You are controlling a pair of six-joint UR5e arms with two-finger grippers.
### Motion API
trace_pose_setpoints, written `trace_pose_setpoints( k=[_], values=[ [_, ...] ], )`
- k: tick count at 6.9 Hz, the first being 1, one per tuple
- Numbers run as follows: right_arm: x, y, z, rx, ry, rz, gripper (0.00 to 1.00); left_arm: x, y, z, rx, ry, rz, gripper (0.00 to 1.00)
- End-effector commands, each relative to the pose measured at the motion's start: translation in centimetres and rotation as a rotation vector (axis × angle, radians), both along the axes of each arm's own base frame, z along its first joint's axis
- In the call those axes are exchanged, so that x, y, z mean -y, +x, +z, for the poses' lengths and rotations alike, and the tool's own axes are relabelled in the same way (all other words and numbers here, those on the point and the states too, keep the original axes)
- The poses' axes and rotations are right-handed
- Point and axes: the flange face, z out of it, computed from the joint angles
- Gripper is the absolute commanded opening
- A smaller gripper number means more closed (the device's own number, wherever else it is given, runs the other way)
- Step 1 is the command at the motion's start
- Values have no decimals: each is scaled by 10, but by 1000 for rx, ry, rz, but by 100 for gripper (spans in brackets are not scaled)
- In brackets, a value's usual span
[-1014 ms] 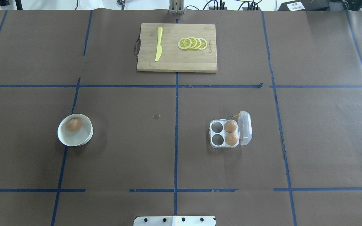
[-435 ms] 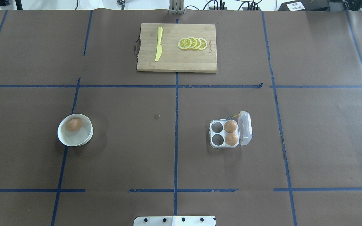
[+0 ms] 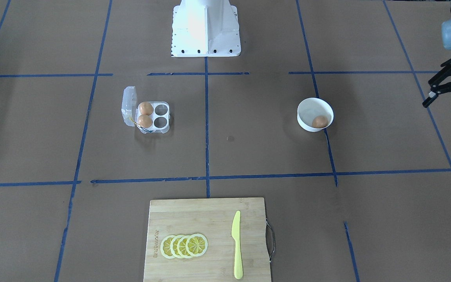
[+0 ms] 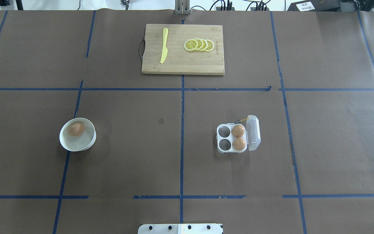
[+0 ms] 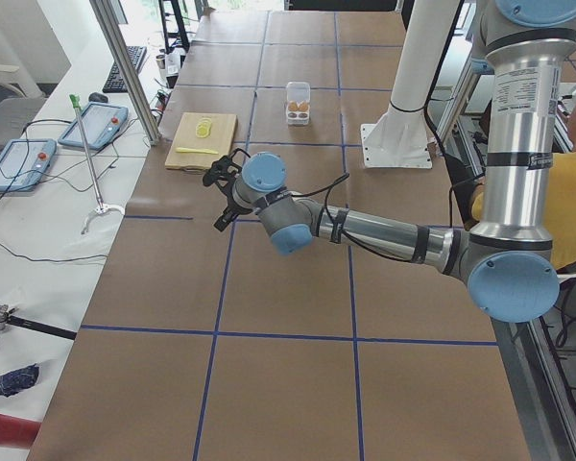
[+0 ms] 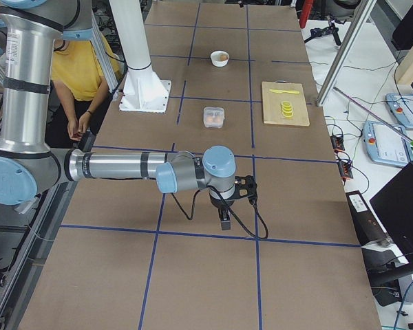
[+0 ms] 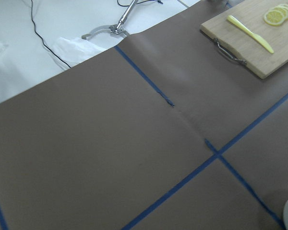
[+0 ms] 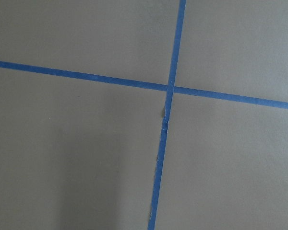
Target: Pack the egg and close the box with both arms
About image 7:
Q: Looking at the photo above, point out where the yellow plastic knife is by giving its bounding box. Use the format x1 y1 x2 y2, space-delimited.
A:
227 15 274 54

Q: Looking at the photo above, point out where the wooden cutting board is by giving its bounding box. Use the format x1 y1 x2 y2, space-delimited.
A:
200 0 288 79

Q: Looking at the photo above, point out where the front lemon slice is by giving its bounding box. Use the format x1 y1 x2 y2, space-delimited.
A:
263 10 286 26

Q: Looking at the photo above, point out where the green handled reacher grabber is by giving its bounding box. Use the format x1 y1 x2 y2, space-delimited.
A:
81 0 138 40

